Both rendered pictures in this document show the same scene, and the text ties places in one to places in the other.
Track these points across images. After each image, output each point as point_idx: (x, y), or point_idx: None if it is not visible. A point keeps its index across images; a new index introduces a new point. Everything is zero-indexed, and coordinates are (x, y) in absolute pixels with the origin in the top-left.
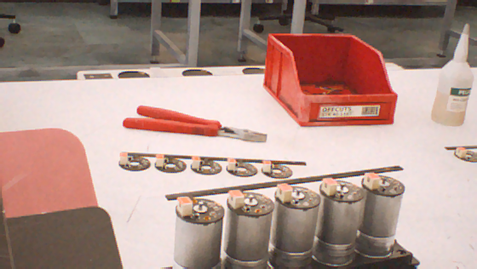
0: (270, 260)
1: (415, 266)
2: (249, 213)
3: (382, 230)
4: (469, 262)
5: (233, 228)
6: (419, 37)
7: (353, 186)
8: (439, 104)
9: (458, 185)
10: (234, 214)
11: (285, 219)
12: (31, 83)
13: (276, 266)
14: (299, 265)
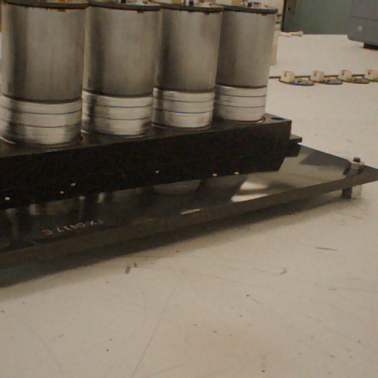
0: (84, 122)
1: (297, 142)
2: (46, 1)
3: (252, 74)
4: (356, 152)
5: (19, 38)
6: None
7: (201, 3)
8: None
9: (300, 100)
10: (19, 7)
11: (108, 32)
12: None
13: (97, 128)
14: (136, 120)
